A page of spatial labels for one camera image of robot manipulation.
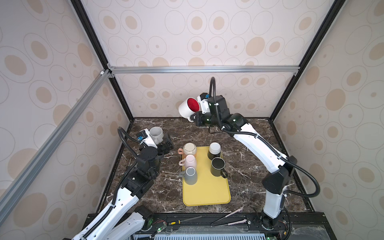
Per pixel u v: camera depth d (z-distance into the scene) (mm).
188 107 699
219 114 549
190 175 795
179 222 738
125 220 580
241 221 730
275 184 525
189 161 853
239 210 776
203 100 644
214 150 897
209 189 833
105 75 860
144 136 556
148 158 485
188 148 927
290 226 712
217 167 833
